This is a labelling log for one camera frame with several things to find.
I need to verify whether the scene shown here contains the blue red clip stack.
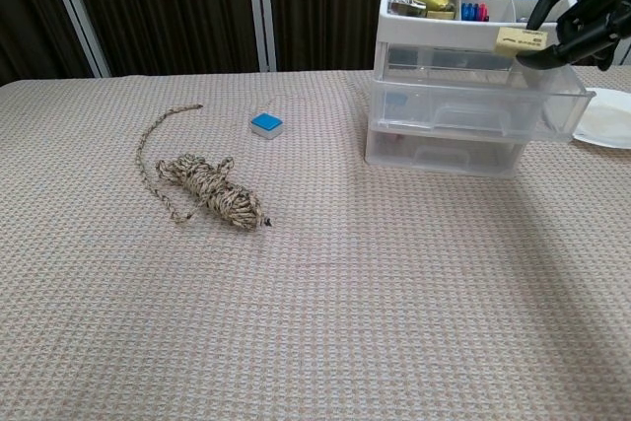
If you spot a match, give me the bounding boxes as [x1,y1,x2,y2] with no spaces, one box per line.
[460,2,490,22]

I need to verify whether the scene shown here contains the white paper plate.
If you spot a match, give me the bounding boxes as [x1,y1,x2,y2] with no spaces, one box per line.
[571,87,631,149]

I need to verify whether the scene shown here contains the yellow eraser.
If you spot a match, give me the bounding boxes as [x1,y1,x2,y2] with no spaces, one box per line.
[494,26,550,58]

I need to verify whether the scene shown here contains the beige woven tablecloth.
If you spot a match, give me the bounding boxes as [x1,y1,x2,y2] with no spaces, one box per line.
[0,64,631,421]

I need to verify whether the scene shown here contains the grey metal partition post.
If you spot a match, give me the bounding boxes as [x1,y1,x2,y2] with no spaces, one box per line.
[41,0,112,79]
[245,0,278,73]

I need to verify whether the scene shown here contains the clear plastic drawer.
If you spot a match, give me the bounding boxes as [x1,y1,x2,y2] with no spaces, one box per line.
[369,44,592,142]
[364,130,531,179]

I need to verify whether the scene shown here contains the white drawer organizer with items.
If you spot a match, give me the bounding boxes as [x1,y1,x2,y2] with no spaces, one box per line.
[363,0,584,179]

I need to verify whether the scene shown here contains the beige braided rope bundle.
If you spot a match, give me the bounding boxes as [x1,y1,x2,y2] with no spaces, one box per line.
[135,104,275,233]

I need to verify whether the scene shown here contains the black pleated curtain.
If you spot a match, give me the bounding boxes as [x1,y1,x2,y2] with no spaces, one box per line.
[0,0,631,87]

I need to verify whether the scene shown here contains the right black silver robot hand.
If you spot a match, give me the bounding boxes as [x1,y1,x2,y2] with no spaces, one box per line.
[515,0,631,72]

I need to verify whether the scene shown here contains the small blue square object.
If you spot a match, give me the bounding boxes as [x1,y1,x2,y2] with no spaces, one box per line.
[249,112,286,140]

